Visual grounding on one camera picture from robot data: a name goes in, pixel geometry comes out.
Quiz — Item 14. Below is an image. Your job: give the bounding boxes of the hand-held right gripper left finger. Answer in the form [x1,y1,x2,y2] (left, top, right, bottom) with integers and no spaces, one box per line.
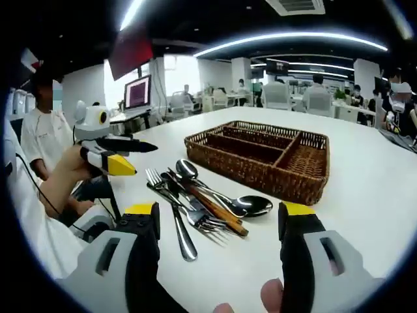
[63,201,188,313]

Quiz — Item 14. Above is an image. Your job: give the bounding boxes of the person in white shirt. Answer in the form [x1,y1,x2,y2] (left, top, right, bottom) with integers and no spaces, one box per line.
[5,119,95,281]

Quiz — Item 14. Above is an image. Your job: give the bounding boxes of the long curved ceiling light strip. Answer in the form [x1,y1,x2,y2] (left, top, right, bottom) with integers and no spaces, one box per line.
[194,31,389,59]

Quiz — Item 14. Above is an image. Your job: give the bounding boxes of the person's right hand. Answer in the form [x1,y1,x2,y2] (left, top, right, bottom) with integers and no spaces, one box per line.
[213,278,285,313]

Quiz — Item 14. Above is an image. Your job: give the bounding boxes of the ceiling air vent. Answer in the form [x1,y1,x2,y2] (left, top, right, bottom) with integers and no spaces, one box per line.
[265,0,326,16]

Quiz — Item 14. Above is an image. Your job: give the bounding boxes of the computer monitor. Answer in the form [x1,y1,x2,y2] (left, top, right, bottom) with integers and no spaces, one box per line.
[124,74,152,110]

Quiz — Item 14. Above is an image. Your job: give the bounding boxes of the black cable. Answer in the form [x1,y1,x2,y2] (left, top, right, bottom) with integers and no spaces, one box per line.
[14,152,89,233]
[97,174,122,224]

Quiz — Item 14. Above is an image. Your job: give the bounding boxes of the person's left hand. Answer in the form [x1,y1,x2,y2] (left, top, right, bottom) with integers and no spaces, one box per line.
[53,145,108,184]

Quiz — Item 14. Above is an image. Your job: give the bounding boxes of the dark grey cloth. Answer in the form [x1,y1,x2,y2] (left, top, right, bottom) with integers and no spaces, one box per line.
[379,128,417,154]

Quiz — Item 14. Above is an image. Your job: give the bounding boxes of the brown wicker storage slots basket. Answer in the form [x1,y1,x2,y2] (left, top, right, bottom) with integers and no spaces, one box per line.
[184,120,330,206]

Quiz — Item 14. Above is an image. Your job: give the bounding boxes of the white office chair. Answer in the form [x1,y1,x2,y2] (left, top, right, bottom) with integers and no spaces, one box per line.
[263,83,293,111]
[302,93,336,117]

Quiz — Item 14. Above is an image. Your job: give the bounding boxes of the dark hanging display screen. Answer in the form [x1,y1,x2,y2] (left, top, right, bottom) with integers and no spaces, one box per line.
[265,58,291,76]

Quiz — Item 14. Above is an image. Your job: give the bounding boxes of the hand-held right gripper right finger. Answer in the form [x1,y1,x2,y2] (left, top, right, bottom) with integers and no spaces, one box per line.
[278,201,387,313]

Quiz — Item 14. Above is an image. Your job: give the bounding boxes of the red hanging banner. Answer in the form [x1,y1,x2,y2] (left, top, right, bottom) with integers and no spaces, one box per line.
[108,24,154,81]

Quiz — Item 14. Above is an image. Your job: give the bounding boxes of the red white hanging sign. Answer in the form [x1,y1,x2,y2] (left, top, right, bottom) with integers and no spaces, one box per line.
[20,48,44,74]

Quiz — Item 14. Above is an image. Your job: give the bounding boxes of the steel fork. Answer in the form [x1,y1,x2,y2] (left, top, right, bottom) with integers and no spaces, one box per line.
[145,168,199,262]
[161,171,229,248]

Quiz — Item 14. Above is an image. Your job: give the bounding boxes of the background office desk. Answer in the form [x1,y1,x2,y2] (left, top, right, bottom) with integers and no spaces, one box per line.
[109,109,157,131]

